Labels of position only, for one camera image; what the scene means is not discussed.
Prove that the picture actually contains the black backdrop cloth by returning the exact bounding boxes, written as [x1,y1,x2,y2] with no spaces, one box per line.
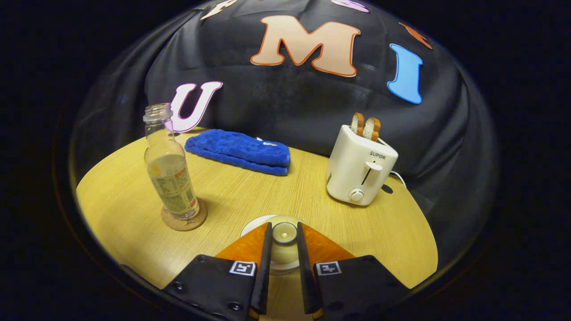
[71,0,498,214]

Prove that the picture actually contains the blue towel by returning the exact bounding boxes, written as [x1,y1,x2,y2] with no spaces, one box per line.
[184,129,291,177]

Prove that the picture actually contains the white toaster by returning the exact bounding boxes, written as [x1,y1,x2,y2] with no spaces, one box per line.
[326,124,399,206]

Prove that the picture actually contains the round cork coaster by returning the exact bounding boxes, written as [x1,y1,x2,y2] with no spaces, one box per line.
[161,198,208,231]

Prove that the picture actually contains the clear plastic water bottle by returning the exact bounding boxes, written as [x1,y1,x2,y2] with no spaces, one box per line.
[143,103,200,220]

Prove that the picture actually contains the cream saucer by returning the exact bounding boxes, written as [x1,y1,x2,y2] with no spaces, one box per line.
[240,214,308,275]

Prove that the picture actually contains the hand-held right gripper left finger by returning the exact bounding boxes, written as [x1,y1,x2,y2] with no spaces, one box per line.
[163,222,273,321]

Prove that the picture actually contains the cream teacup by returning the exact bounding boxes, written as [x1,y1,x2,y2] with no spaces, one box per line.
[269,259,301,272]

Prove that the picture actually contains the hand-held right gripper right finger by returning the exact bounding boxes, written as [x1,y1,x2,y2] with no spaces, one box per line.
[297,222,411,321]

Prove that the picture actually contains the white toaster cable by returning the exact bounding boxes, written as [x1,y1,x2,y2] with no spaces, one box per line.
[379,138,407,188]

